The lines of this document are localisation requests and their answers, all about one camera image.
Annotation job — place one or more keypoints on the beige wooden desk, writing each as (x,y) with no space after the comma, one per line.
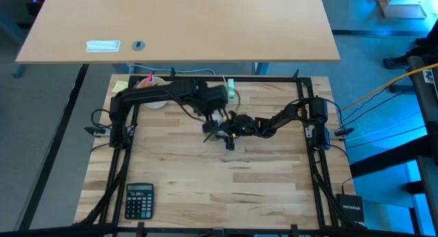
(178,24)

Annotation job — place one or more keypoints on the mint green inline switch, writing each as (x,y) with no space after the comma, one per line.
(232,86)

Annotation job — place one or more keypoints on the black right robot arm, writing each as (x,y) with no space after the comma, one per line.
(318,110)

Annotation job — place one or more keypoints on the white box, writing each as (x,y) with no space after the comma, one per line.
(400,7)

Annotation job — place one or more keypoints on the black Netgear network switch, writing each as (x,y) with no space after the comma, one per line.
(350,208)

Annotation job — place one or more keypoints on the yellow sticky note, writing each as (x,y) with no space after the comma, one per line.
(118,85)

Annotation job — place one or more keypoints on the grey round desk grommet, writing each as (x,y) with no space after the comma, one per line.
(138,45)

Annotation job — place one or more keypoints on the black calculator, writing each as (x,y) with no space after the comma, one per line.
(139,201)

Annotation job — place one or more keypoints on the white sticker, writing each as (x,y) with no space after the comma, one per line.
(429,76)

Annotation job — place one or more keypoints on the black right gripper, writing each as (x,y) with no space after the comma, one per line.
(234,127)

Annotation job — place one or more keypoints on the pink marker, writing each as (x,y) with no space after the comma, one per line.
(150,77)

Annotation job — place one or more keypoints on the brass lamp base with socket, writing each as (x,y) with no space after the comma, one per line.
(214,138)

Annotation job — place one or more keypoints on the white lightbulb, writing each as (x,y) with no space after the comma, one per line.
(216,118)

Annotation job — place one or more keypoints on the black aluminium table frame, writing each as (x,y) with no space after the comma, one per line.
(260,79)

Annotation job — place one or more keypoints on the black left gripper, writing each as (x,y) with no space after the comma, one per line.
(210,108)

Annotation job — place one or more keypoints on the dark grey cart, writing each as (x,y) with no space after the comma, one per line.
(429,107)

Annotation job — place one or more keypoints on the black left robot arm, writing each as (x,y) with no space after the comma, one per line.
(154,91)

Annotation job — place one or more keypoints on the white round desk organizer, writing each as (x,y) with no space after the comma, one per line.
(155,105)

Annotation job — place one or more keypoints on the black outer stand frame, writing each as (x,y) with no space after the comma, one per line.
(48,161)

